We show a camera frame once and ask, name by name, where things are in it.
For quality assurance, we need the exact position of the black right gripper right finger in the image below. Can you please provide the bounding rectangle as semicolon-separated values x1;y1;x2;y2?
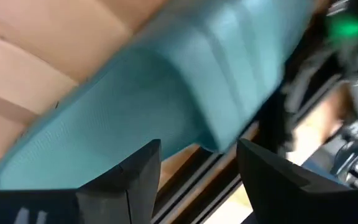
237;139;358;224

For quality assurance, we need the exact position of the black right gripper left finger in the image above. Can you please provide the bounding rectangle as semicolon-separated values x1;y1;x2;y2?
0;139;162;224

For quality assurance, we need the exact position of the green rubber slide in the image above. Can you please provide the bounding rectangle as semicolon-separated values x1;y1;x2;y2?
0;0;316;191

